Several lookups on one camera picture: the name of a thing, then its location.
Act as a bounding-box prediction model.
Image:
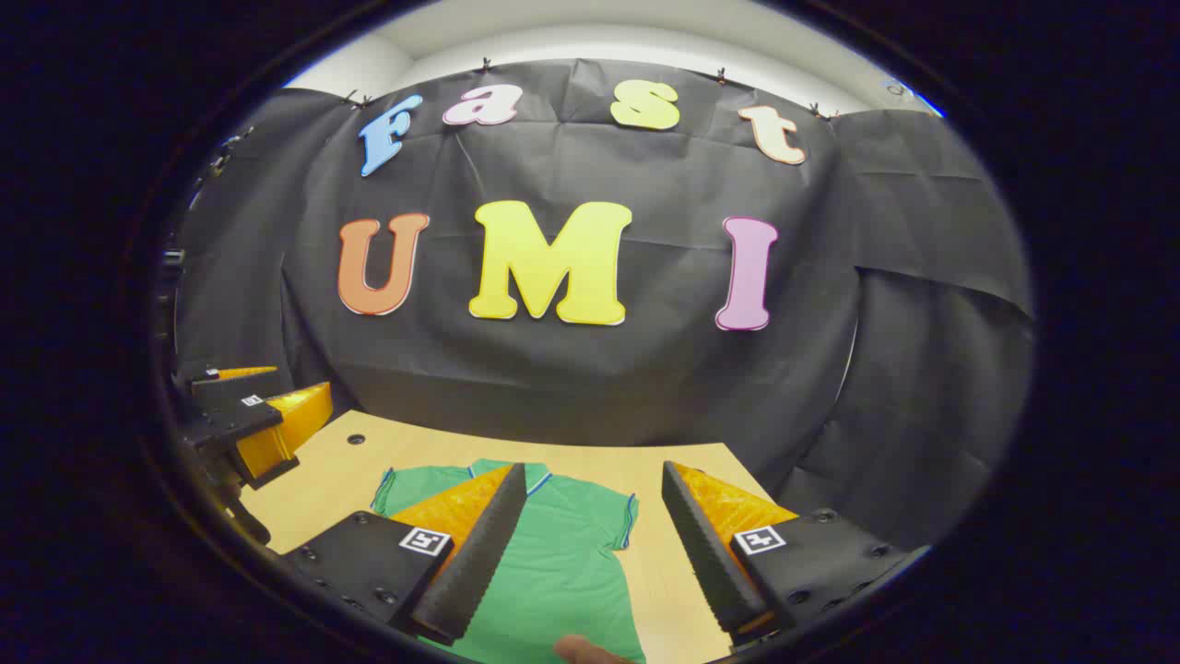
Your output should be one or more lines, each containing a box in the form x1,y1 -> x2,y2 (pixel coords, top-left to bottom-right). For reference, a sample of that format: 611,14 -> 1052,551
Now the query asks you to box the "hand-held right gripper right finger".
660,459 -> 930,654

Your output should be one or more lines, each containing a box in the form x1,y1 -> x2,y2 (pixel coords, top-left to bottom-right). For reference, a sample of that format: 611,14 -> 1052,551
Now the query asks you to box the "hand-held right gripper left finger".
281,461 -> 529,646

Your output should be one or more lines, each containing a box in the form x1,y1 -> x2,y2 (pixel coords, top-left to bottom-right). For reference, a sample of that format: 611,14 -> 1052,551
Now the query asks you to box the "green T-shirt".
371,458 -> 646,664

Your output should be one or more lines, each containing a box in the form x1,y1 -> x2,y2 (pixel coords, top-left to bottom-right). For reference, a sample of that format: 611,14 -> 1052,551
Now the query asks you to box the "black backdrop cloth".
175,57 -> 1035,554

